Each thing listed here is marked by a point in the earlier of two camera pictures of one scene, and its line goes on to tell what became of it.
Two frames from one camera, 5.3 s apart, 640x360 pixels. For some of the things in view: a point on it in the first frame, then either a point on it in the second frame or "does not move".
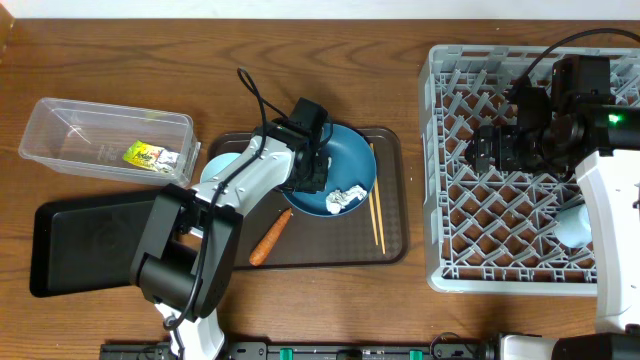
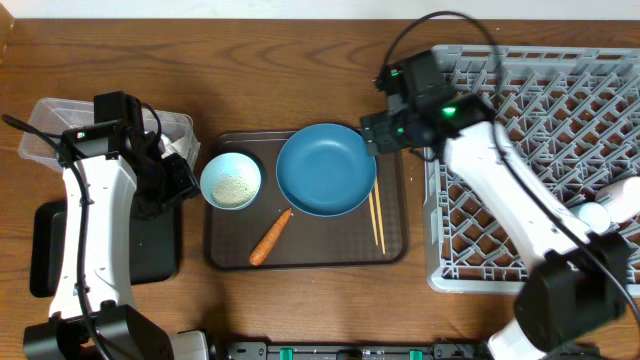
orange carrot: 264,246 does not move
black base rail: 366,350 does not move
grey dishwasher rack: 495,232 does not move
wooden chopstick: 373,216 does not move
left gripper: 320,185 -> 186,185
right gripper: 505,136 -> 376,131
